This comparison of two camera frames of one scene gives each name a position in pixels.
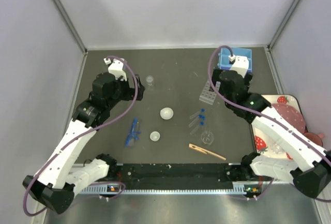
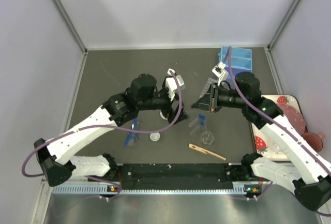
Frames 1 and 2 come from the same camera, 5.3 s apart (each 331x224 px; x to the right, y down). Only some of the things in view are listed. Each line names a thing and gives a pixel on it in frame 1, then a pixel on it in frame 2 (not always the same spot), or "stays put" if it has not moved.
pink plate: x=291 y=115 stays put
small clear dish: x=154 y=135 stays put
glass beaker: x=207 y=137 stays put
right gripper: x=215 y=77 to x=210 y=102
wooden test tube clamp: x=205 y=151 stays put
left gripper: x=131 y=92 to x=165 y=112
